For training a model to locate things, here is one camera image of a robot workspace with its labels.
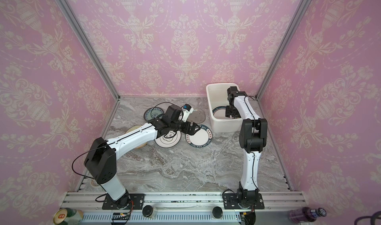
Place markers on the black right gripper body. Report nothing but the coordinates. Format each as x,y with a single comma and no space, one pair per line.
230,111

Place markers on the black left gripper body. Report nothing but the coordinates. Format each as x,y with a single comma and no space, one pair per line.
180,125

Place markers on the white plate green red rim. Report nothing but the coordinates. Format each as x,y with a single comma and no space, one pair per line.
219,112

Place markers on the white plate green text rim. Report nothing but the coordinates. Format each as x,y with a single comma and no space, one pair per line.
201,139

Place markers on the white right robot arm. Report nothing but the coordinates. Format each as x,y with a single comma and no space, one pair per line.
253,140

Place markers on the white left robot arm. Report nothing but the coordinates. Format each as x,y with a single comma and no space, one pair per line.
101,160

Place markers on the white plastic bin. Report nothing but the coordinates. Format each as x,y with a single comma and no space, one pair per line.
217,97

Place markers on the clear glass plate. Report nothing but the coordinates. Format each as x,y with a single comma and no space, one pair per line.
197,116

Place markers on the small dark green plate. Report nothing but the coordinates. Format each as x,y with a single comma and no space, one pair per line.
152,113

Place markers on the cream plate with leaf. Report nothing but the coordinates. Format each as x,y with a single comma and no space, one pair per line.
135,136

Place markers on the purple drink bottle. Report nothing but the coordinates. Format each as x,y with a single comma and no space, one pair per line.
306,214

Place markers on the green drink can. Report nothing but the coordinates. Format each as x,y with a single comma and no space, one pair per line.
68,216

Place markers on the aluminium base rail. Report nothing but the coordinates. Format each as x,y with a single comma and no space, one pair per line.
184,208

